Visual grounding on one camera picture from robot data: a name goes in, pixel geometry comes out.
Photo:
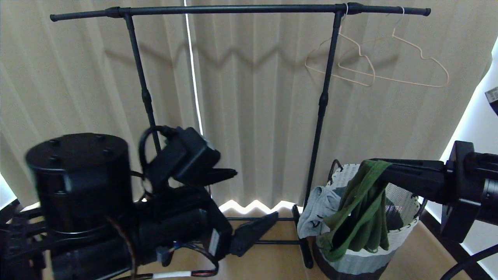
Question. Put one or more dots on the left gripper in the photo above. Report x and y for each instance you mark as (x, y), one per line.
(175, 237)

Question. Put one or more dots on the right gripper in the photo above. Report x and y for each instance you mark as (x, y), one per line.
(459, 194)

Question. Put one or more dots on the green printed shirt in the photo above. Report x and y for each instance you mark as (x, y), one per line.
(362, 217)

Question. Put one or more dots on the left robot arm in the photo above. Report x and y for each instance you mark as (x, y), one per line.
(78, 182)

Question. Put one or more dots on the white laundry basket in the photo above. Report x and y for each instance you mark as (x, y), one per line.
(404, 210)

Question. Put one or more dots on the black clothes rack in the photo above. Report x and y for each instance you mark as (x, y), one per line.
(233, 9)

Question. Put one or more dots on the pale grey garment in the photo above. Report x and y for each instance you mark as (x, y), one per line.
(317, 214)

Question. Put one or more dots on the beige curtain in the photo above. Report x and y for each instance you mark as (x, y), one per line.
(253, 116)

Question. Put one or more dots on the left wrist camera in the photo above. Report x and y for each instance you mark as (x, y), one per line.
(186, 155)

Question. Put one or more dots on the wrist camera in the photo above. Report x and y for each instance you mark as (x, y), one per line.
(186, 155)
(493, 102)

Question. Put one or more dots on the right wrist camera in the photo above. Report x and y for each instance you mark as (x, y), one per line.
(493, 102)

